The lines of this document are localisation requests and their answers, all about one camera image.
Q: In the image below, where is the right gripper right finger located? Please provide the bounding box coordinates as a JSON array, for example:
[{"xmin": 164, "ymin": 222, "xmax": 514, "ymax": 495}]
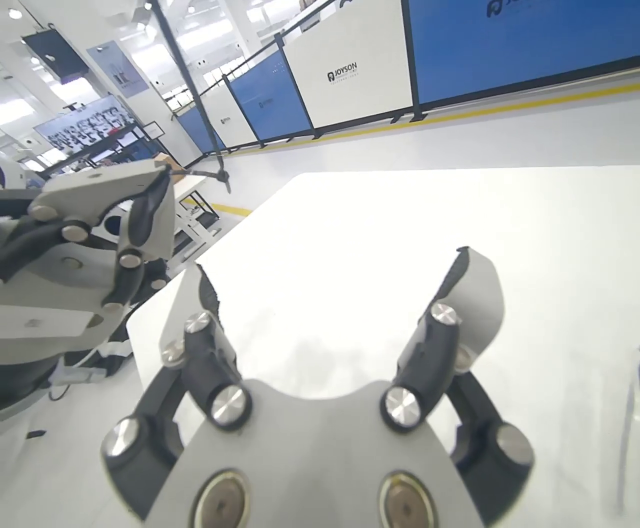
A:
[{"xmin": 380, "ymin": 245, "xmax": 536, "ymax": 528}]

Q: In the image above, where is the wide display screen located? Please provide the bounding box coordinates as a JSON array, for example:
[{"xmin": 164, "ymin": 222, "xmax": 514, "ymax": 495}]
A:
[{"xmin": 34, "ymin": 95, "xmax": 137, "ymax": 151}]

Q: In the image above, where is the large blue partition panel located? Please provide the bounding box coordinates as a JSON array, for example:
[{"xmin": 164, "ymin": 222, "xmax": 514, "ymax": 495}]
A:
[{"xmin": 406, "ymin": 0, "xmax": 640, "ymax": 109}]

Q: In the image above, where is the grey poster banner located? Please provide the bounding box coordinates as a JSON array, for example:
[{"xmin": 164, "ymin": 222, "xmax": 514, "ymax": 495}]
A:
[{"xmin": 86, "ymin": 40, "xmax": 151, "ymax": 99}]

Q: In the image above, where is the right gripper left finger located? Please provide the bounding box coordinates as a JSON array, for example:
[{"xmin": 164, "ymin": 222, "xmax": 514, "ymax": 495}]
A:
[{"xmin": 100, "ymin": 262, "xmax": 253, "ymax": 523}]

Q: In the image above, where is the large white partition panel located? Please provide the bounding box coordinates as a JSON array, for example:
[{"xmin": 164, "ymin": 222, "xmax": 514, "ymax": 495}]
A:
[{"xmin": 281, "ymin": 0, "xmax": 417, "ymax": 132}]

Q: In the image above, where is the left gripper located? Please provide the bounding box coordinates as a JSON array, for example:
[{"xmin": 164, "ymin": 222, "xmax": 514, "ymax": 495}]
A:
[{"xmin": 0, "ymin": 159, "xmax": 177, "ymax": 417}]

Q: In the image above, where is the robot body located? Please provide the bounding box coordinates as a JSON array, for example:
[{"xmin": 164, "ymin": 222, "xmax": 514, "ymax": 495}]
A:
[{"xmin": 0, "ymin": 158, "xmax": 136, "ymax": 246}]

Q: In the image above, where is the white desk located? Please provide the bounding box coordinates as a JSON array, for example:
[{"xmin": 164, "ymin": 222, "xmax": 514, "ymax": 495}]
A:
[{"xmin": 170, "ymin": 172, "xmax": 223, "ymax": 261}]

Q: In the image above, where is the black frame rack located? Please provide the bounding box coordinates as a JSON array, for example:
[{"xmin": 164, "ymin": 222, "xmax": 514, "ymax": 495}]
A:
[{"xmin": 39, "ymin": 122, "xmax": 168, "ymax": 181}]

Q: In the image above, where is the small blue partition panel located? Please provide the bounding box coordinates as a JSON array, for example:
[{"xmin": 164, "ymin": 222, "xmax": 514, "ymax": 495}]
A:
[{"xmin": 176, "ymin": 106, "xmax": 227, "ymax": 157}]

